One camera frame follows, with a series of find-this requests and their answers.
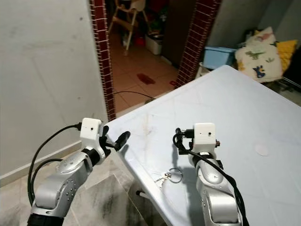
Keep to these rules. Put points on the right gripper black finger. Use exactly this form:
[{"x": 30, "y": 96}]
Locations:
[{"x": 178, "y": 137}]

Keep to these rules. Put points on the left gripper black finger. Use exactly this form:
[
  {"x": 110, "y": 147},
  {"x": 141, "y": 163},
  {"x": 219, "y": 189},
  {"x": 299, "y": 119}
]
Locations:
[{"x": 122, "y": 139}]

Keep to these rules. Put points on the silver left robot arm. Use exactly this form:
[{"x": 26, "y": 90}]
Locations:
[{"x": 56, "y": 188}]

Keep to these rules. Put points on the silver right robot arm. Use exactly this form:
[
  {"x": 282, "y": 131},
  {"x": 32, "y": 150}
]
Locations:
[{"x": 218, "y": 197}]

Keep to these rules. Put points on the white plastic folding table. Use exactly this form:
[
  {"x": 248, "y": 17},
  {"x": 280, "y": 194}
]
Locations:
[{"x": 216, "y": 108}]

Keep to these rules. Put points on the small red floor cloth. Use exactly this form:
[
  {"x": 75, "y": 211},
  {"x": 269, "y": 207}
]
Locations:
[{"x": 146, "y": 78}]

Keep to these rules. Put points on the light blue plastic tub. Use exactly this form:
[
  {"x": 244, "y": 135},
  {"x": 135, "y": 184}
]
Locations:
[{"x": 218, "y": 56}]

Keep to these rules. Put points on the white storage box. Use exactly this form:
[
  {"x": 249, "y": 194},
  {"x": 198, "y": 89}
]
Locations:
[{"x": 153, "y": 44}]

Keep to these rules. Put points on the dark brown door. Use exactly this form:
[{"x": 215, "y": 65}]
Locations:
[{"x": 178, "y": 28}]

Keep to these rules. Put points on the cream dinosaur print pillow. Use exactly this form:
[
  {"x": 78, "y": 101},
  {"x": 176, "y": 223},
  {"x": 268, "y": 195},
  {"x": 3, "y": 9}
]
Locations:
[{"x": 258, "y": 54}]

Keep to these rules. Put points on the wooden high chair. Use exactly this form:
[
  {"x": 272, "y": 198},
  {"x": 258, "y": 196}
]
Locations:
[{"x": 126, "y": 5}]

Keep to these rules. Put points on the yellow cushion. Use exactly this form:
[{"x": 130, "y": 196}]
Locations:
[{"x": 287, "y": 49}]

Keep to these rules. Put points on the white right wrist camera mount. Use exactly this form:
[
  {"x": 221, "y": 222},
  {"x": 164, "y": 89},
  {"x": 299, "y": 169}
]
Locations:
[{"x": 203, "y": 134}]

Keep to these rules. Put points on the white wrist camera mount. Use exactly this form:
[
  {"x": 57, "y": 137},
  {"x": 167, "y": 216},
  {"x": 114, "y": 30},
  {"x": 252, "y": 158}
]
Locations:
[
  {"x": 203, "y": 134},
  {"x": 91, "y": 129}
]

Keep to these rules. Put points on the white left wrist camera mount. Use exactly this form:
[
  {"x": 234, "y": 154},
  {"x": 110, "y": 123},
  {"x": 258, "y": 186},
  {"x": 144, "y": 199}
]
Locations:
[{"x": 91, "y": 129}]

